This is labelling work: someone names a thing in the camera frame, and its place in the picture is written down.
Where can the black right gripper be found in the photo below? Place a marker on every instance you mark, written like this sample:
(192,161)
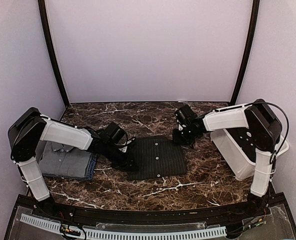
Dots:
(176,138)

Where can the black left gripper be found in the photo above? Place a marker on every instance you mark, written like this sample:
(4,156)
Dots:
(125,165)

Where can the black pinstriped long sleeve shirt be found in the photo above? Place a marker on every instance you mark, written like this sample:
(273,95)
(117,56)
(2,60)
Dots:
(156,157)

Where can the grey button shirt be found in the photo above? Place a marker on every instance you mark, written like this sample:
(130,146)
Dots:
(64,161)

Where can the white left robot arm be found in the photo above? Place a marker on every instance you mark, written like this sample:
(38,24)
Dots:
(33,127)

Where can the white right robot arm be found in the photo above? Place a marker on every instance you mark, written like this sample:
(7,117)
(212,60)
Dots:
(258,118)

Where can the black shirt in bin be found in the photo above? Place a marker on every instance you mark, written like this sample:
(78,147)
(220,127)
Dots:
(243,138)

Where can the white plastic bin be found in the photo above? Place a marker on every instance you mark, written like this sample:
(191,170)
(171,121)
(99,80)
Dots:
(239,162)

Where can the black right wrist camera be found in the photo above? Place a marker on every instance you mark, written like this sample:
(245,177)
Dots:
(184,116)

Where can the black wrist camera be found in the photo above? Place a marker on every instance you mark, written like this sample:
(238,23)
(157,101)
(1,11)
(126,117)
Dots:
(115,134)
(184,116)

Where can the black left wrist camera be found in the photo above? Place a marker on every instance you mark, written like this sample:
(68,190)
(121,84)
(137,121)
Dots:
(115,134)

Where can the black front rail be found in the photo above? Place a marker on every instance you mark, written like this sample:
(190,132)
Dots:
(227,214)

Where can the left black frame post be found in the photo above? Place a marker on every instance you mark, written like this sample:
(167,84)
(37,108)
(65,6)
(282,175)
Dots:
(51,52)

